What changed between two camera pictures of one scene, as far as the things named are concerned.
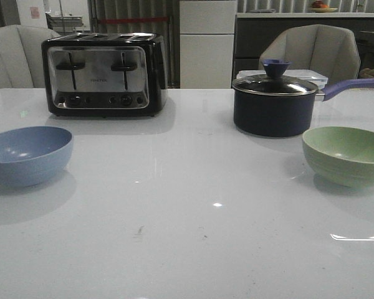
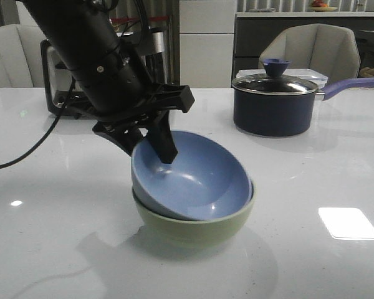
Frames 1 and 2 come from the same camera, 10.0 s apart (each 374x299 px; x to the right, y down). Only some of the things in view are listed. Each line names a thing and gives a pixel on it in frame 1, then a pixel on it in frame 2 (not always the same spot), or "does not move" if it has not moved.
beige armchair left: (15, 58) does not move
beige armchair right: (328, 50) does not move
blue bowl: (27, 156) → (204, 180)
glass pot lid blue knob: (274, 81) does not move
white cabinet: (206, 43) does not move
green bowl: (346, 156) → (191, 233)
